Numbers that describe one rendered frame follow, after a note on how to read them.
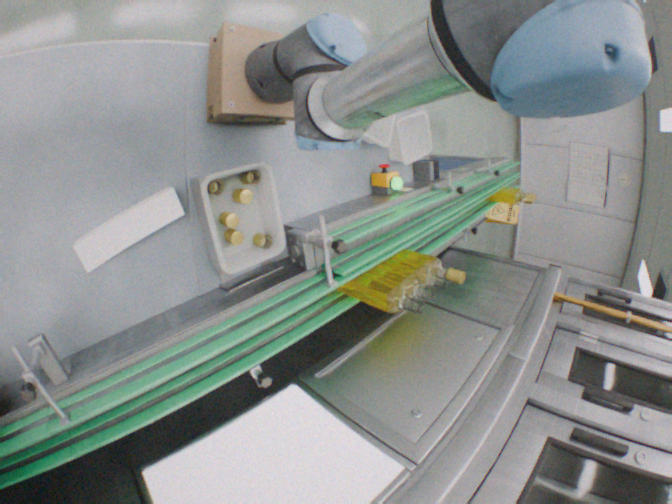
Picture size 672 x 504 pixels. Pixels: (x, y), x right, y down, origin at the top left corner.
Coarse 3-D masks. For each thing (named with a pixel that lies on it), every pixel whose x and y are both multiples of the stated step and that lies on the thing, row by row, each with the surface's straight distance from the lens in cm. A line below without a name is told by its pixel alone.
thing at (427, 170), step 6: (414, 162) 124; (420, 162) 122; (426, 162) 121; (432, 162) 122; (438, 162) 127; (414, 168) 124; (420, 168) 123; (426, 168) 121; (432, 168) 122; (438, 168) 127; (414, 174) 125; (420, 174) 123; (426, 174) 122; (432, 174) 122; (438, 174) 127; (426, 180) 122
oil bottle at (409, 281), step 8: (368, 272) 76; (376, 272) 75; (384, 272) 75; (392, 272) 75; (400, 272) 74; (408, 272) 74; (392, 280) 72; (400, 280) 71; (408, 280) 71; (416, 280) 72; (408, 288) 70; (408, 296) 71; (416, 296) 73
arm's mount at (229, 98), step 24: (240, 24) 72; (216, 48) 72; (240, 48) 69; (216, 72) 69; (240, 72) 67; (216, 96) 67; (240, 96) 65; (216, 120) 72; (240, 120) 71; (264, 120) 73; (288, 120) 76
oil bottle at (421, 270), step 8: (392, 256) 82; (384, 264) 80; (392, 264) 78; (400, 264) 78; (408, 264) 78; (416, 264) 78; (424, 264) 77; (416, 272) 74; (424, 272) 75; (424, 280) 75
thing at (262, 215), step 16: (208, 176) 62; (224, 176) 63; (272, 176) 68; (224, 192) 70; (256, 192) 74; (272, 192) 68; (208, 208) 62; (224, 208) 71; (240, 208) 72; (256, 208) 74; (272, 208) 70; (240, 224) 73; (256, 224) 75; (272, 224) 72; (224, 240) 72; (224, 256) 73; (240, 256) 71; (256, 256) 70; (272, 256) 70
